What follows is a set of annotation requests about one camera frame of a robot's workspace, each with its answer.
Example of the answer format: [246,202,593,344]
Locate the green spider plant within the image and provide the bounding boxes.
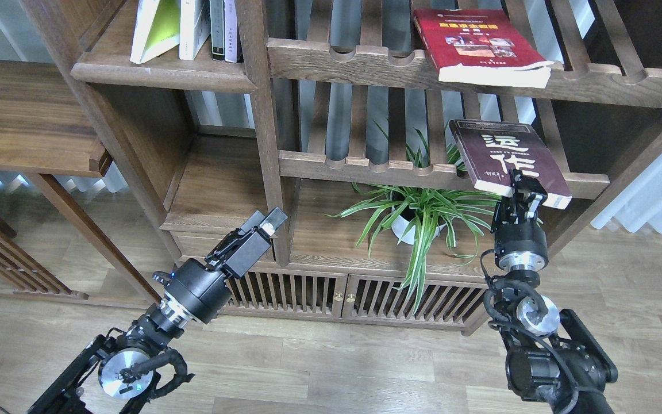
[325,122,544,316]

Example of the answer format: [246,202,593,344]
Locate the red book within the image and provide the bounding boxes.
[413,9,552,89]

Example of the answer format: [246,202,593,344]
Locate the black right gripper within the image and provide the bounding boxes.
[491,175,549,272]

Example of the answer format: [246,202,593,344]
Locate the white plant pot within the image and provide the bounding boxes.
[390,198,448,247]

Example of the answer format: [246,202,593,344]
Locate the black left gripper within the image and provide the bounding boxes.
[153,209,287,325]

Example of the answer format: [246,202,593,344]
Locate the wooden side table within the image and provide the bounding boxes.
[0,60,161,307]

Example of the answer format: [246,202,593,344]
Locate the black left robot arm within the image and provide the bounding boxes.
[29,208,287,413]

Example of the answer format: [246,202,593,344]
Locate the dark brown book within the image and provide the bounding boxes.
[449,120,572,209]

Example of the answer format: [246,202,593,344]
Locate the dark green upright book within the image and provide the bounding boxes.
[209,0,225,61]

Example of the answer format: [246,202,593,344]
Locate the white upright book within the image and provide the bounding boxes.
[179,1,211,60]

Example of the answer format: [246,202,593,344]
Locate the yellow green book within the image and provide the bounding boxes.
[130,1,180,64]

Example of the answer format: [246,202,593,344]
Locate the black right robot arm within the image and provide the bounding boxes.
[483,170,618,413]

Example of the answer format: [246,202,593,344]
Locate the dark wooden bookshelf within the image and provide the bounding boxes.
[21,1,662,335]

